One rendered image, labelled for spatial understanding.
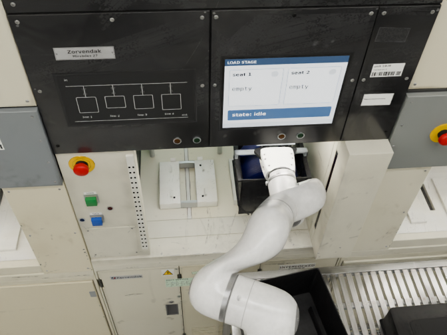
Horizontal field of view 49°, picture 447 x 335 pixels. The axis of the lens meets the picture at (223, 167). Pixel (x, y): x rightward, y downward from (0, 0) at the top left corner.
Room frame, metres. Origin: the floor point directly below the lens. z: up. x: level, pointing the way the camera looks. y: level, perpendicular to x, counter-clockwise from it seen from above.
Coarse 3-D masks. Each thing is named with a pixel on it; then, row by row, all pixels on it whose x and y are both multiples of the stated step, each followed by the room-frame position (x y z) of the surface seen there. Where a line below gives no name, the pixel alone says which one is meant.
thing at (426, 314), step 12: (396, 312) 0.71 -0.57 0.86; (408, 312) 0.71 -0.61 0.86; (420, 312) 0.71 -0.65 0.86; (432, 312) 0.71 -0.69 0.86; (444, 312) 0.71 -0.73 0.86; (384, 324) 0.70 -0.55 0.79; (396, 324) 0.67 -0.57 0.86; (408, 324) 0.67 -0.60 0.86; (420, 324) 0.67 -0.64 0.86; (432, 324) 0.67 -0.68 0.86; (444, 324) 0.67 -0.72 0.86
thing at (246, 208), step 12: (276, 144) 1.05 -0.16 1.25; (288, 144) 1.06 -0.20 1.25; (300, 144) 1.15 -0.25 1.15; (300, 156) 1.11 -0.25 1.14; (240, 168) 1.03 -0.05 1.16; (300, 168) 1.08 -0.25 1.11; (240, 180) 0.98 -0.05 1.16; (252, 180) 0.99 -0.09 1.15; (264, 180) 0.99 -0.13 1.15; (300, 180) 1.00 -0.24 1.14; (240, 192) 0.98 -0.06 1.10; (252, 192) 0.99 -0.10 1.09; (264, 192) 0.99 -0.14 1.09; (240, 204) 0.98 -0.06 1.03; (252, 204) 0.99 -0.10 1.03
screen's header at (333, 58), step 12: (228, 60) 0.89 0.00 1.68; (240, 60) 0.89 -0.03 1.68; (252, 60) 0.90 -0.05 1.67; (264, 60) 0.90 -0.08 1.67; (276, 60) 0.90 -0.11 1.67; (288, 60) 0.91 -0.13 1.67; (300, 60) 0.91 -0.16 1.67; (312, 60) 0.91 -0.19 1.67; (324, 60) 0.92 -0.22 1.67; (336, 60) 0.92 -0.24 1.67; (348, 60) 0.92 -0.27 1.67
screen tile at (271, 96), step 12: (240, 72) 0.90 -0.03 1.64; (252, 72) 0.90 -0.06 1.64; (264, 72) 0.90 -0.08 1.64; (240, 84) 0.90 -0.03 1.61; (252, 84) 0.90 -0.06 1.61; (276, 84) 0.91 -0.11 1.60; (228, 96) 0.89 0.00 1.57; (240, 96) 0.90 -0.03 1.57; (252, 96) 0.90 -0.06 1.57; (264, 96) 0.90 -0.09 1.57; (276, 96) 0.91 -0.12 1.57
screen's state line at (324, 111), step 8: (232, 112) 0.89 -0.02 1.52; (240, 112) 0.90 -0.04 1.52; (248, 112) 0.90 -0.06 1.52; (256, 112) 0.90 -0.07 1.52; (264, 112) 0.90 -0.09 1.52; (272, 112) 0.91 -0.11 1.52; (280, 112) 0.91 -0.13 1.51; (288, 112) 0.91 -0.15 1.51; (296, 112) 0.91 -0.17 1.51; (304, 112) 0.92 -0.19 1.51; (312, 112) 0.92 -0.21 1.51; (320, 112) 0.92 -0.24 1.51; (328, 112) 0.92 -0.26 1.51
